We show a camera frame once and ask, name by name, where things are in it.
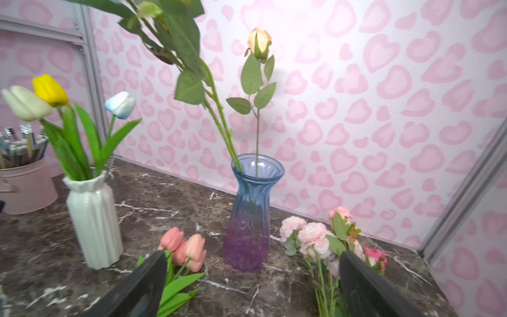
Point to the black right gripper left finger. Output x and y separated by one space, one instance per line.
139 294

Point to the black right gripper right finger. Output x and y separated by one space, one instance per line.
368 294

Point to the light pink double peony stem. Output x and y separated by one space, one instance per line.
353 245

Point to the pink tulip stem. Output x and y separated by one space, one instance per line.
170 241
173 295
190 253

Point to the small pink twin rose stem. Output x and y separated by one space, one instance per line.
310 240

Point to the purple glass vase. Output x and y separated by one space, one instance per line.
246 242

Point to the magenta rose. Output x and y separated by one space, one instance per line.
376 259

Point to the salmon pink rose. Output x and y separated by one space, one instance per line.
343 228

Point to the white ribbed vase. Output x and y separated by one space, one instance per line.
92 210

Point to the pink pen cup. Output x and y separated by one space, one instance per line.
26 189

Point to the tulip bunch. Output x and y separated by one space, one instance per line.
70 129

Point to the yellow peach rose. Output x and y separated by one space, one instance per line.
254 79

